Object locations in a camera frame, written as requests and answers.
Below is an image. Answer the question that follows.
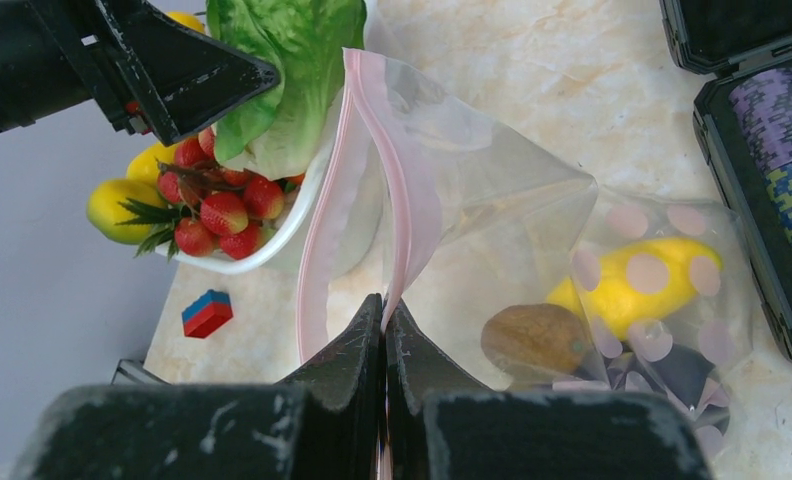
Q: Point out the red blue block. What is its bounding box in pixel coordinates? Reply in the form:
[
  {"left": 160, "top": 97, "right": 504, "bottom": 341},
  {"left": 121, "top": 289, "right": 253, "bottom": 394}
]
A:
[{"left": 181, "top": 289, "right": 233, "bottom": 339}]

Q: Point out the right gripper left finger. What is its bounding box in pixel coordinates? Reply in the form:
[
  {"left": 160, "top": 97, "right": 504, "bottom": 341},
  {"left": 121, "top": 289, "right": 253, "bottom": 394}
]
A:
[{"left": 279, "top": 294, "right": 383, "bottom": 479}]

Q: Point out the black poker chip case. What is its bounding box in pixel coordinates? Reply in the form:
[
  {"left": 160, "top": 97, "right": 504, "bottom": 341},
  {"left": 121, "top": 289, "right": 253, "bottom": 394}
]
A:
[{"left": 661, "top": 1, "right": 792, "bottom": 363}]

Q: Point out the yellow lemon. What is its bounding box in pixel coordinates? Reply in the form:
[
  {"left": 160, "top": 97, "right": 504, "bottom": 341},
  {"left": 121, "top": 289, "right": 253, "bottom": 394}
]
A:
[{"left": 166, "top": 11, "right": 206, "bottom": 34}]

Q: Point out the brown potato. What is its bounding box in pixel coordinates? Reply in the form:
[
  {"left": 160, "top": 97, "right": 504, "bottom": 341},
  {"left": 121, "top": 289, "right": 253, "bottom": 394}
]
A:
[{"left": 480, "top": 303, "right": 592, "bottom": 378}]

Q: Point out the green lettuce leaf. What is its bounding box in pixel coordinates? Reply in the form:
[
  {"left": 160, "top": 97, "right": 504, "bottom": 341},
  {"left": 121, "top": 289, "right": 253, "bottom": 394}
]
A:
[{"left": 206, "top": 0, "right": 367, "bottom": 180}]

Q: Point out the strawberry cluster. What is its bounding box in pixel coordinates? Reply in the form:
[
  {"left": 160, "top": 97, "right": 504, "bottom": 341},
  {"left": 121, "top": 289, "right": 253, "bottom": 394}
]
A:
[{"left": 151, "top": 129, "right": 306, "bottom": 260}]

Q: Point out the yellow banana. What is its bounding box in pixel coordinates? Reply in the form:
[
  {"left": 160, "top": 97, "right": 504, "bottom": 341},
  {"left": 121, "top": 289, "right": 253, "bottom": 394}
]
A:
[{"left": 125, "top": 142, "right": 178, "bottom": 186}]

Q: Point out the white fruit tray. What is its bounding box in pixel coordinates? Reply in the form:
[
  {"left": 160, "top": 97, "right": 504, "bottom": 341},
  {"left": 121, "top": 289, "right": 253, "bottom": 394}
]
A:
[{"left": 154, "top": 0, "right": 384, "bottom": 276}]

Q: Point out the purple eggplant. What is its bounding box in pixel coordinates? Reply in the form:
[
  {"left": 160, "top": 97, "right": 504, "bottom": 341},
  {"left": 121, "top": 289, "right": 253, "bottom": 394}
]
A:
[{"left": 554, "top": 341, "right": 732, "bottom": 439}]

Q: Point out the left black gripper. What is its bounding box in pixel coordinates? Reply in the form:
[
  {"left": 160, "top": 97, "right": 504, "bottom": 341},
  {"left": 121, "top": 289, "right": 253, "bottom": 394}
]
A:
[{"left": 28, "top": 1, "right": 280, "bottom": 145}]

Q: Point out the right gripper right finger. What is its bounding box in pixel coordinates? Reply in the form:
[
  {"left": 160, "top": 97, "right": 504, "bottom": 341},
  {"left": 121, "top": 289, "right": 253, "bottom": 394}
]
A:
[{"left": 385, "top": 301, "right": 489, "bottom": 479}]

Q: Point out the yellow mango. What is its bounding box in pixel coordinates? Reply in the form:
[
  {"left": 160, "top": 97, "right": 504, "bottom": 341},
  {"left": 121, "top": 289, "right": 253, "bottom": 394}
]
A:
[{"left": 546, "top": 237, "right": 723, "bottom": 341}]

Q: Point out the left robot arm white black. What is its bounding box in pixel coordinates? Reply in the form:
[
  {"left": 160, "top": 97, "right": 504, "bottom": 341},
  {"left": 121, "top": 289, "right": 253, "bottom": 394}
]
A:
[{"left": 0, "top": 1, "right": 280, "bottom": 145}]

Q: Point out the clear zip top bag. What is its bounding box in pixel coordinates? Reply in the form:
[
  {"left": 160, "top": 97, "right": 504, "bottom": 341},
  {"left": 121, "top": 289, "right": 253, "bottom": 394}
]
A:
[{"left": 295, "top": 47, "right": 755, "bottom": 462}]

